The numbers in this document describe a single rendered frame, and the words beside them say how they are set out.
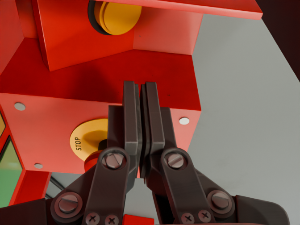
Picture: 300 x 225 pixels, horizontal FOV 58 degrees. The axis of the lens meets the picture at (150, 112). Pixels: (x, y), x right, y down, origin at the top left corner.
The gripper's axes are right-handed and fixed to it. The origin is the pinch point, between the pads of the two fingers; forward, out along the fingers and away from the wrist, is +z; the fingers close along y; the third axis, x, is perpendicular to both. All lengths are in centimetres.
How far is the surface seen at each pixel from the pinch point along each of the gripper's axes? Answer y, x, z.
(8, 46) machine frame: -24, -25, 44
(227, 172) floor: 72, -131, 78
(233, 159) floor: 71, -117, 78
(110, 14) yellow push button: -1.6, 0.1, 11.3
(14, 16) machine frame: -22, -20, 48
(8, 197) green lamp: -9.8, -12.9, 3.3
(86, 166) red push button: -3.2, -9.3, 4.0
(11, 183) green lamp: -9.7, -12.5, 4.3
